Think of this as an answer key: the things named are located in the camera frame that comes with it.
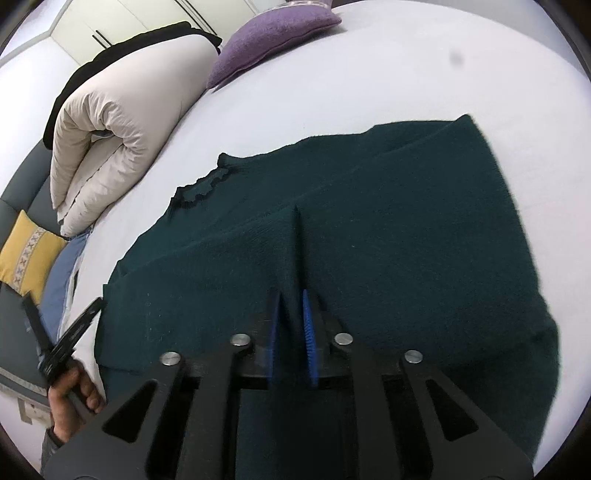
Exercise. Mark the grey sofa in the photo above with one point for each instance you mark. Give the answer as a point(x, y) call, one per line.
point(18, 184)

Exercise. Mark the blue pillow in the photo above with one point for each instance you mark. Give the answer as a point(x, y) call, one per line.
point(57, 286)

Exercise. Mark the white wardrobe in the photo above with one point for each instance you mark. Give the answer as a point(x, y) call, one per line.
point(138, 21)

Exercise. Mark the white bed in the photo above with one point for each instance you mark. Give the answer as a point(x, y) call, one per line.
point(369, 69)

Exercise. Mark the person's left hand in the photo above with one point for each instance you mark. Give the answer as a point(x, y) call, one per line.
point(69, 406)

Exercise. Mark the purple pillow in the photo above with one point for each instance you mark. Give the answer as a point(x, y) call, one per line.
point(272, 41)

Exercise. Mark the dark green knit sweater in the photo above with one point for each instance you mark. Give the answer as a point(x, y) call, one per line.
point(392, 230)

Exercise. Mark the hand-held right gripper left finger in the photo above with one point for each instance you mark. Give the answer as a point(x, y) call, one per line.
point(275, 332)

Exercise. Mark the yellow patterned cushion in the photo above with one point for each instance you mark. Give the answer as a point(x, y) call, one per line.
point(30, 251)

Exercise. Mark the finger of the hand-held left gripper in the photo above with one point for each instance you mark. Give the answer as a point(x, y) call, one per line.
point(76, 330)
point(34, 325)

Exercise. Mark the beige folded duvet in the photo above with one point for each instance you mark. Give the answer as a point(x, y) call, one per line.
point(124, 115)

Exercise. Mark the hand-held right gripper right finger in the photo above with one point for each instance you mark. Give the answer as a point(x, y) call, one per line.
point(309, 341)

